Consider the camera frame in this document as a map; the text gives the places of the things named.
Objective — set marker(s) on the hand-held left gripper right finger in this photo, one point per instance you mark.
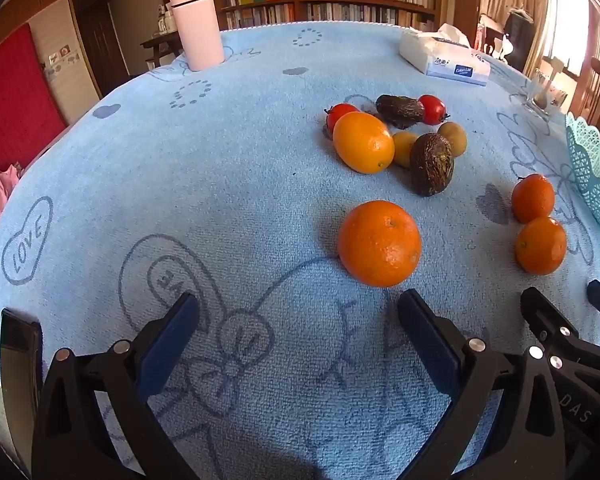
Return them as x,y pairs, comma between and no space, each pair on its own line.
430,340

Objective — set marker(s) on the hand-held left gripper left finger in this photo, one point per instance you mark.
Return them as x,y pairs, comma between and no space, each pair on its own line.
170,342

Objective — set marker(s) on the small orange mandarin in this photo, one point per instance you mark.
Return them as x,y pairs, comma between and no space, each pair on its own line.
541,246
532,199

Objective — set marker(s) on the large round orange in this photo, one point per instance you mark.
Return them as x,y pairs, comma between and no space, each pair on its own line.
380,245

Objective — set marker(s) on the light blue lattice basket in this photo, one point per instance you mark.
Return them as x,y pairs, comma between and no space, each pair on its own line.
597,175

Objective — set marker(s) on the dark wrinkled avocado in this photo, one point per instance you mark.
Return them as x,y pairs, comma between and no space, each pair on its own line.
400,110
431,166

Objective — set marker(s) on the yellow-green kiwi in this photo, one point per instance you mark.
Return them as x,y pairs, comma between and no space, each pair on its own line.
404,150
455,137

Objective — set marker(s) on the large oval orange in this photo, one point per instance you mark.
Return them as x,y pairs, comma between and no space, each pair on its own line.
362,142

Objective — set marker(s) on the red tomato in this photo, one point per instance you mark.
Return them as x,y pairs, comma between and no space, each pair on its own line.
432,109
340,112

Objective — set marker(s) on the blue printed towel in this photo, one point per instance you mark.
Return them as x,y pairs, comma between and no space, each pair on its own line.
205,200

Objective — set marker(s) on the clear drinking glass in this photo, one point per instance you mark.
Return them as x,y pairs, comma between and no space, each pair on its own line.
537,97

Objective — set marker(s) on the white tissue pack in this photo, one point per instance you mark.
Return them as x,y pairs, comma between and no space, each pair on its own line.
440,57

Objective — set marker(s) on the window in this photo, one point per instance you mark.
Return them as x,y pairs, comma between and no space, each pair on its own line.
567,15

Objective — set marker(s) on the small wooden side table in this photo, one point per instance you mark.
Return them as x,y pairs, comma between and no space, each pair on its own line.
160,45

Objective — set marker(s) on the dark wooden door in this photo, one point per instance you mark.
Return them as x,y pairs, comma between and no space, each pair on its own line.
100,40

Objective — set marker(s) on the pink thermos bottle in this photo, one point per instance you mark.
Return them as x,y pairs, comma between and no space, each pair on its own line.
197,25

